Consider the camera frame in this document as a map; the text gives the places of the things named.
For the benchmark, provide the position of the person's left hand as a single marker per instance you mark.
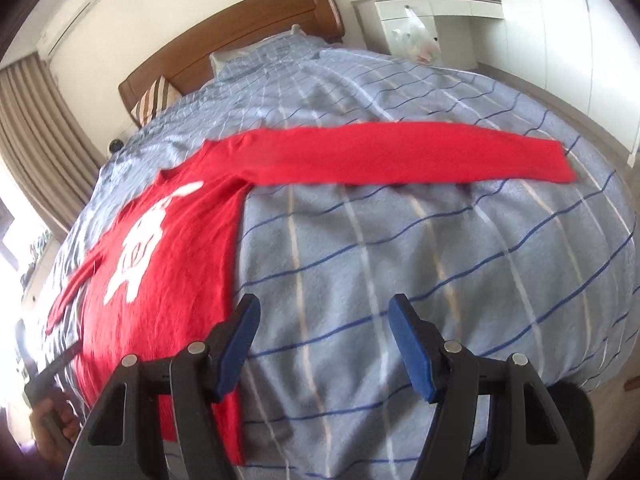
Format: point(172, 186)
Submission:
point(52, 427)

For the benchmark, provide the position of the red towel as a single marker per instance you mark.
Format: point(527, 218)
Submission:
point(175, 270)

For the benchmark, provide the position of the white wardrobe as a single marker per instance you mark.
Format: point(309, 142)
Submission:
point(575, 35)

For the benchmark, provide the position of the white wall air conditioner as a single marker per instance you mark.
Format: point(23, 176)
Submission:
point(67, 17)

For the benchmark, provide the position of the white desk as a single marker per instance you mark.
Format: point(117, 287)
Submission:
point(450, 7)

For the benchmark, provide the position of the grey pillow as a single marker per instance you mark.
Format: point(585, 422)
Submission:
point(250, 60)

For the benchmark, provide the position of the blue checked bed blanket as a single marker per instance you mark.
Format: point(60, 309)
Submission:
point(375, 260)

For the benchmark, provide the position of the striped brown pillow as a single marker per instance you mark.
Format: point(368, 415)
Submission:
point(152, 100)

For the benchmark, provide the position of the pile of clothes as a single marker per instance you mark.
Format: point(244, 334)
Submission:
point(37, 255)

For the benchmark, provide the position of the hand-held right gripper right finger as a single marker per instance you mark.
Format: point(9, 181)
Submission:
point(412, 352)

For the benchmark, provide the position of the wooden bed headboard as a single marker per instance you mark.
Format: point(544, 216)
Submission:
point(240, 45)

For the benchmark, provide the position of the white plastic bag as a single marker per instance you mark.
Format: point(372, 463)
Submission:
point(415, 35)

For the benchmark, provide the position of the beige curtain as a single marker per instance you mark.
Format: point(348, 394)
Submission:
point(40, 135)

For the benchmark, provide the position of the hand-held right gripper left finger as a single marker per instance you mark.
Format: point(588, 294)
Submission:
point(239, 347)

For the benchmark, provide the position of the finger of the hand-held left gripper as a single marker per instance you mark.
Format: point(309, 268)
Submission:
point(52, 370)

